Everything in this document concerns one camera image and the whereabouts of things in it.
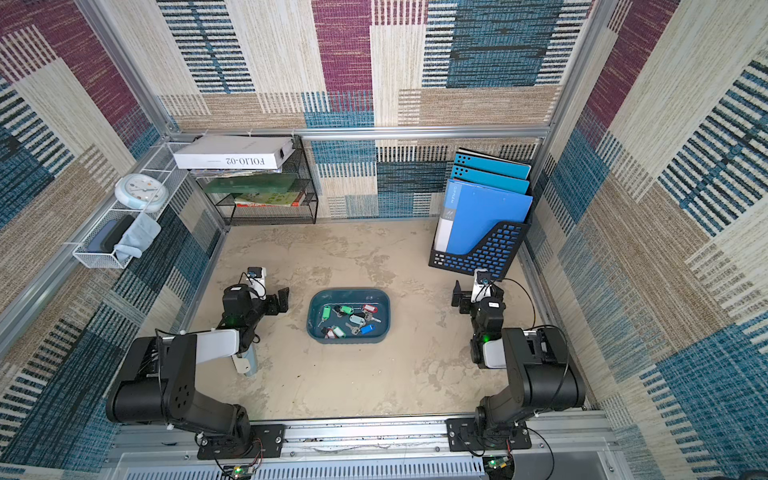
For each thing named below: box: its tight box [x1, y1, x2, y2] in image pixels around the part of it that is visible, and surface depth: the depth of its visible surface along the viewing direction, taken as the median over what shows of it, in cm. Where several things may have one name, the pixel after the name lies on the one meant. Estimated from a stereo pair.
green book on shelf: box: [202, 173, 299, 194], surface depth 97 cm
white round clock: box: [114, 173, 169, 213], surface depth 76 cm
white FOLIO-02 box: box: [173, 136, 295, 170], surface depth 81 cm
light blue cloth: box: [114, 212, 162, 259], surface depth 70 cm
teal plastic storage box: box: [306, 288, 392, 344], surface depth 95 cm
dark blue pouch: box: [86, 214, 135, 253], surface depth 67 cm
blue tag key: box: [351, 324, 376, 335], surface depth 93 cm
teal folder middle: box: [451, 164, 530, 194], surface depth 93 cm
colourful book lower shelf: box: [234, 192, 305, 208], surface depth 101 cm
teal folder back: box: [454, 148, 532, 180], surface depth 97 cm
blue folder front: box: [435, 178, 533, 254], surface depth 91 cm
